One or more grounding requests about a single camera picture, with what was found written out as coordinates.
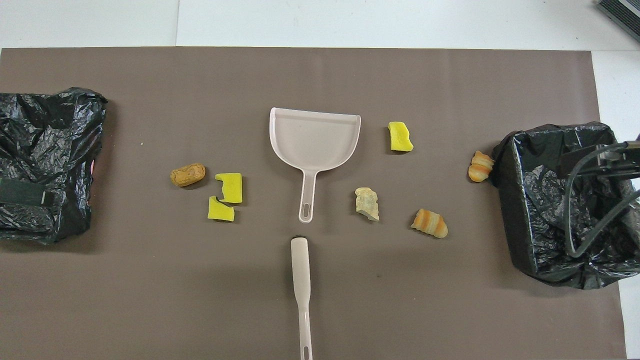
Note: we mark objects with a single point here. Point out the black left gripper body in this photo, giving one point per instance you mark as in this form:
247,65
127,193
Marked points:
20,192

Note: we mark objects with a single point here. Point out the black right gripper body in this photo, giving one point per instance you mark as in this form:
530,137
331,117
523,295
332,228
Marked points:
580,162

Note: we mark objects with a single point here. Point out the striped orange toy croissant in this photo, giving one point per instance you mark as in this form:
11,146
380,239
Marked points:
430,224
481,167

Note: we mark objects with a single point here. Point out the brown bread roll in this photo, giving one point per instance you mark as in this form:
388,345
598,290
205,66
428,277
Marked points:
187,175

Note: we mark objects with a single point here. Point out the small yellow sponge wedge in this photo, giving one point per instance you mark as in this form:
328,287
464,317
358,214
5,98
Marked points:
220,212

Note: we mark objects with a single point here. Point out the notched yellow sponge piece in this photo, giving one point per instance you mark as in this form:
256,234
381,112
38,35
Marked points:
232,187

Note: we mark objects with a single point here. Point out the pale foam chunk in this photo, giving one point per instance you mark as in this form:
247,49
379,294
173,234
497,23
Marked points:
367,202

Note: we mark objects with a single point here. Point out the beige plastic dustpan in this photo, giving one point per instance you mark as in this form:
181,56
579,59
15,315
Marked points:
312,140

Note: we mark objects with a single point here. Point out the beige brush black bristles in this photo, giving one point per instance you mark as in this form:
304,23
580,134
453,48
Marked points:
300,265

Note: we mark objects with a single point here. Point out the open bin black liner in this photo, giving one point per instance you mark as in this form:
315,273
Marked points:
530,200

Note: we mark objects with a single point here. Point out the crumpled black plastic bag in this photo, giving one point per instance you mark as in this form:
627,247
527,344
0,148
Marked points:
50,130

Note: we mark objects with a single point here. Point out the black ribbed device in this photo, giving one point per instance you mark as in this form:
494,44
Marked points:
622,12

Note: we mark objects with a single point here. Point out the rounded yellow sponge piece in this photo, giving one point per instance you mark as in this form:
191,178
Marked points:
400,137

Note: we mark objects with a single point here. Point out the brown paper table mat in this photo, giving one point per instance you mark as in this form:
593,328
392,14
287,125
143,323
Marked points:
350,75

